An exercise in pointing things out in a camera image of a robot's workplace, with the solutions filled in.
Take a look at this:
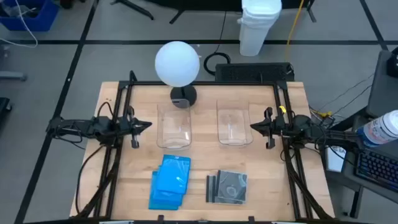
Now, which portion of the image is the black desk device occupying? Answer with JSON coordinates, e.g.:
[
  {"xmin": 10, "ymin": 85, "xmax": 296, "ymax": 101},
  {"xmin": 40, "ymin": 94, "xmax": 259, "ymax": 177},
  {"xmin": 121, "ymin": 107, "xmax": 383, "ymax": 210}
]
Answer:
[{"xmin": 386, "ymin": 46, "xmax": 398, "ymax": 78}]

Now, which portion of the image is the clear plastic bin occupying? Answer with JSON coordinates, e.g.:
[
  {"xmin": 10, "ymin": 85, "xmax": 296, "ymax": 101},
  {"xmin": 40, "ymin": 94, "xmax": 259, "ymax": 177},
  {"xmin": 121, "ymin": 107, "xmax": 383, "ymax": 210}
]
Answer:
[
  {"xmin": 216, "ymin": 99, "xmax": 254, "ymax": 147},
  {"xmin": 156, "ymin": 103, "xmax": 193, "ymax": 150}
]

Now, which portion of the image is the white trash bin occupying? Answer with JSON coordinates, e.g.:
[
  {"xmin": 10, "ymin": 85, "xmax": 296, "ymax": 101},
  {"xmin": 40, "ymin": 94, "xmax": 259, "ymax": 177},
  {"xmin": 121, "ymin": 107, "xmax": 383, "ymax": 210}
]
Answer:
[{"xmin": 236, "ymin": 0, "xmax": 283, "ymax": 58}]

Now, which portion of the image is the white floor cable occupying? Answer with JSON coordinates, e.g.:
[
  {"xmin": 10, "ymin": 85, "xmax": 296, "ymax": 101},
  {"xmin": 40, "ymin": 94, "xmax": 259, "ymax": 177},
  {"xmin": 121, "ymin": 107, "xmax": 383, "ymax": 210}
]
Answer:
[{"xmin": 0, "ymin": 0, "xmax": 39, "ymax": 49}]

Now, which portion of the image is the black aluminium table frame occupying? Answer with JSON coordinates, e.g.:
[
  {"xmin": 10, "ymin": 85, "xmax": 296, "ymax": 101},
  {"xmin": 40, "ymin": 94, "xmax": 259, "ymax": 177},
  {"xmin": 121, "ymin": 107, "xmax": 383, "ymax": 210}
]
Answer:
[{"xmin": 70, "ymin": 70, "xmax": 335, "ymax": 223}]

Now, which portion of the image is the yellow cable plug end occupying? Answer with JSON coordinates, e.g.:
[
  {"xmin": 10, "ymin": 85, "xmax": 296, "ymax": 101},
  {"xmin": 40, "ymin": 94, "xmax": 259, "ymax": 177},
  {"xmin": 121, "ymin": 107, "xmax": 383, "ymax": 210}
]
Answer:
[{"xmin": 310, "ymin": 108, "xmax": 334, "ymax": 119}]

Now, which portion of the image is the black stand leg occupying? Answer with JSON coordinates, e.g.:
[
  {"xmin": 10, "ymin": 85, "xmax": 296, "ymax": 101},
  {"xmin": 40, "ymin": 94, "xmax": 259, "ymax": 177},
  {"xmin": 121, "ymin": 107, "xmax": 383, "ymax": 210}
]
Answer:
[
  {"xmin": 110, "ymin": 0, "xmax": 155, "ymax": 21},
  {"xmin": 169, "ymin": 9, "xmax": 188, "ymax": 26},
  {"xmin": 305, "ymin": 0, "xmax": 318, "ymax": 24}
]

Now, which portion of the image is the white globe lamp black base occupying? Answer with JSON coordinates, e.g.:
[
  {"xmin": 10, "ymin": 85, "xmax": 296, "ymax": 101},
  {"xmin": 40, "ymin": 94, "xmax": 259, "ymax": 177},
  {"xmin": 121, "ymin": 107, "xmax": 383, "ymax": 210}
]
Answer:
[{"xmin": 154, "ymin": 40, "xmax": 201, "ymax": 110}]

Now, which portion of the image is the black floor equipment base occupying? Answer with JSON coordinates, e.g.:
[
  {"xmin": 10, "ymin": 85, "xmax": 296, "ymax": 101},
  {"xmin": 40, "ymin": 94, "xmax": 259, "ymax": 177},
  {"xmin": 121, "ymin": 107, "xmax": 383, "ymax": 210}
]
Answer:
[{"xmin": 0, "ymin": 97, "xmax": 13, "ymax": 125}]

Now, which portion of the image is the yellow hanging cable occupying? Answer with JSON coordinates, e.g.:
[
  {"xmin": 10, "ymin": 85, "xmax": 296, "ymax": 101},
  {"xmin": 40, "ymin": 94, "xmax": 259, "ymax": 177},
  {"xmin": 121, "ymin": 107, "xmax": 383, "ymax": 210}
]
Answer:
[{"xmin": 284, "ymin": 0, "xmax": 305, "ymax": 63}]

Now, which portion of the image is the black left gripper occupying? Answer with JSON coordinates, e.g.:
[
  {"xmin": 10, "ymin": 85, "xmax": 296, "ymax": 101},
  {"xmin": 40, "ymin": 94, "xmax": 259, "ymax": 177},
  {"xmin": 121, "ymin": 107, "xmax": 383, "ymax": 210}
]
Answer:
[{"xmin": 118, "ymin": 105, "xmax": 153, "ymax": 149}]

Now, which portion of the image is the grey metal floor bar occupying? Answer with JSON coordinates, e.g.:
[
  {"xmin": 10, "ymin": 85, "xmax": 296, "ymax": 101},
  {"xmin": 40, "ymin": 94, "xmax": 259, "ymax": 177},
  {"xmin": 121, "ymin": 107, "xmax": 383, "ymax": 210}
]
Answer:
[{"xmin": 0, "ymin": 71, "xmax": 28, "ymax": 82}]

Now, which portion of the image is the white wipes canister blue label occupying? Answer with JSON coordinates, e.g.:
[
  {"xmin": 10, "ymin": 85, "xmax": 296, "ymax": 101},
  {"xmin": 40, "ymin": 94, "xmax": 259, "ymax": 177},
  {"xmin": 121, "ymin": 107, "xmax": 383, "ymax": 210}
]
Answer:
[{"xmin": 356, "ymin": 109, "xmax": 398, "ymax": 148}]

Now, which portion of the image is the white printed paper sheet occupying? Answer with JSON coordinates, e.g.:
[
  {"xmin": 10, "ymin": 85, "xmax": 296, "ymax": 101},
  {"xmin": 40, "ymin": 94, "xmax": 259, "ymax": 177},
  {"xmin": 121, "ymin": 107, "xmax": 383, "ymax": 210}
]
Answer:
[{"xmin": 325, "ymin": 145, "xmax": 347, "ymax": 173}]

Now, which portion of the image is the black perforated computer case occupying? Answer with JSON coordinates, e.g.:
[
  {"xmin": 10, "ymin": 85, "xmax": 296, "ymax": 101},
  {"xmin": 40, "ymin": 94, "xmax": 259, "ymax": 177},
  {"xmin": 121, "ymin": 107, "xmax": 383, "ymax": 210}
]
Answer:
[{"xmin": 215, "ymin": 62, "xmax": 295, "ymax": 83}]

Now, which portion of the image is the grey side table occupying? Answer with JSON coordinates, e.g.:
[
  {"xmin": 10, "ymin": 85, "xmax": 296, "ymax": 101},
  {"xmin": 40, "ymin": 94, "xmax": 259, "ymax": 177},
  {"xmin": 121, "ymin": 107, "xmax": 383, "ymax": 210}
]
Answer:
[{"xmin": 366, "ymin": 49, "xmax": 398, "ymax": 118}]

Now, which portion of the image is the black backlit keyboard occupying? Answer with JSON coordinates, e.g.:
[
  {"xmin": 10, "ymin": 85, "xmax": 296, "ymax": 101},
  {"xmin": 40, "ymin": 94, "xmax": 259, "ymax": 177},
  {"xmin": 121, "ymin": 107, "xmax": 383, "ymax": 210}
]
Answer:
[{"xmin": 354, "ymin": 148, "xmax": 398, "ymax": 193}]

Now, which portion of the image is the black coiled floor cable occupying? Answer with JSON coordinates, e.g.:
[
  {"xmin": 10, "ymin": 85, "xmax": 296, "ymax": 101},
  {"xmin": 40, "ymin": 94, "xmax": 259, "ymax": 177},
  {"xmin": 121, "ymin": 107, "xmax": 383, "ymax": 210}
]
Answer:
[{"xmin": 203, "ymin": 11, "xmax": 232, "ymax": 77}]

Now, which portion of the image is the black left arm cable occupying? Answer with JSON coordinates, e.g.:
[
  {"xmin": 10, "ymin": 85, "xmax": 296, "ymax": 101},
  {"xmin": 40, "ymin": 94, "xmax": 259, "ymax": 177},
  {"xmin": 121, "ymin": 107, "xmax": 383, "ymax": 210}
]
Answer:
[{"xmin": 75, "ymin": 143, "xmax": 108, "ymax": 216}]

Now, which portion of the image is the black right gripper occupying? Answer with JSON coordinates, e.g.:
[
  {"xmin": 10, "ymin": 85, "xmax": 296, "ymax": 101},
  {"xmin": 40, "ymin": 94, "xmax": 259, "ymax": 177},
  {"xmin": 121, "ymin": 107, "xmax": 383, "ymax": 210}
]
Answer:
[{"xmin": 250, "ymin": 106, "xmax": 285, "ymax": 149}]

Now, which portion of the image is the dark computer desk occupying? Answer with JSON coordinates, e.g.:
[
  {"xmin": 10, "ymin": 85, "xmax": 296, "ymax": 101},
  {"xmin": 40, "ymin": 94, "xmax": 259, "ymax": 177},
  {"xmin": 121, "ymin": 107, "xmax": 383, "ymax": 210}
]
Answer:
[{"xmin": 323, "ymin": 114, "xmax": 398, "ymax": 218}]

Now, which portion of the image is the blue storage crate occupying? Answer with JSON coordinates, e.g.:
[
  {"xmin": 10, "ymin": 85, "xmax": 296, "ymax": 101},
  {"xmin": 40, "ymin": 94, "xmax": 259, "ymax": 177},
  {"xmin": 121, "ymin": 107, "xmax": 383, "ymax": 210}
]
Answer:
[{"xmin": 0, "ymin": 0, "xmax": 60, "ymax": 32}]

